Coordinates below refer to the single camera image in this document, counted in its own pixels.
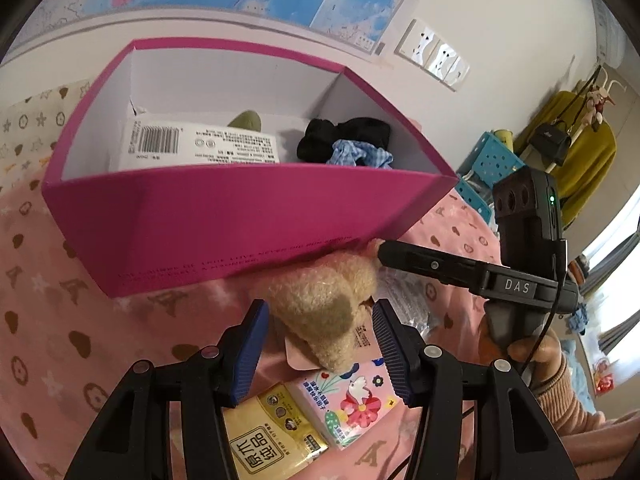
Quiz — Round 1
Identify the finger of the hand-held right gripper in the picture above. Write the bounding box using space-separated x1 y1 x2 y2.
375 239 488 291

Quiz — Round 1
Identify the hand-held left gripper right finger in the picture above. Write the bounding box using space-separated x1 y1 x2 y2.
371 298 581 480

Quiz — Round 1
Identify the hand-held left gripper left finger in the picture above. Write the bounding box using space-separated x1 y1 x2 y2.
62 299 271 480

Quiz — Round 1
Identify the clear plastic packet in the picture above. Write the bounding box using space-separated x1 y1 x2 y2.
372 267 436 341

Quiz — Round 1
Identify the pink floral tissue pack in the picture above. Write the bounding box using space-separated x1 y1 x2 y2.
297 357 401 452

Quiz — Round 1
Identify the beige plush toy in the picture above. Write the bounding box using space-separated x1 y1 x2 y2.
252 240 383 373

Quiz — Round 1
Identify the yellow tissue pack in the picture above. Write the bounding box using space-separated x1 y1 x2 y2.
222 381 331 480

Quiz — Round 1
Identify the blue gingham scrunchie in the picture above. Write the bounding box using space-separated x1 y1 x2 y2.
326 140 395 168

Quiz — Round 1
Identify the pink cardboard box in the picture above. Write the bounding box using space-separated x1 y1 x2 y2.
41 38 460 301

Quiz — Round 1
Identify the white barcode packet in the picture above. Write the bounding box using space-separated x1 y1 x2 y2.
117 119 281 171

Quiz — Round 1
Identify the green plush toy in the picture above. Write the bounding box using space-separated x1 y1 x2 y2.
227 111 265 132

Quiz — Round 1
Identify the black shoulder bag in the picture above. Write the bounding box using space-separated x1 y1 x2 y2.
529 121 571 167

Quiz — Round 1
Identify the person's right forearm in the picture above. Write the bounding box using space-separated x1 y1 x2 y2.
530 352 608 436

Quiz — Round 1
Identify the person's right hand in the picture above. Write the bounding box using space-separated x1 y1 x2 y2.
477 317 566 392

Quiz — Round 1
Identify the blue perforated basket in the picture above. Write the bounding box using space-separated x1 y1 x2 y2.
454 131 521 221

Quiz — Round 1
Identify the yellow hanging garment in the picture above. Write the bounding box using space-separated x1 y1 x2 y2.
515 91 617 218

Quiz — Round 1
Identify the hanging plush toy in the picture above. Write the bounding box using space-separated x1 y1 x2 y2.
585 85 613 131

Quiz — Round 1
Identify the white coat rack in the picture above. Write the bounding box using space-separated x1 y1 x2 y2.
545 65 631 171

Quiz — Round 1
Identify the pink printed blanket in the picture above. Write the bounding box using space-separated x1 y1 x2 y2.
0 180 506 480

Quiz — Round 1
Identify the cream star printed cloth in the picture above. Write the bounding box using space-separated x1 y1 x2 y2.
0 79 93 196

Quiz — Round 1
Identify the white wall socket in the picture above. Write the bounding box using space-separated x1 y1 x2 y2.
425 40 458 78
445 55 471 92
395 19 431 63

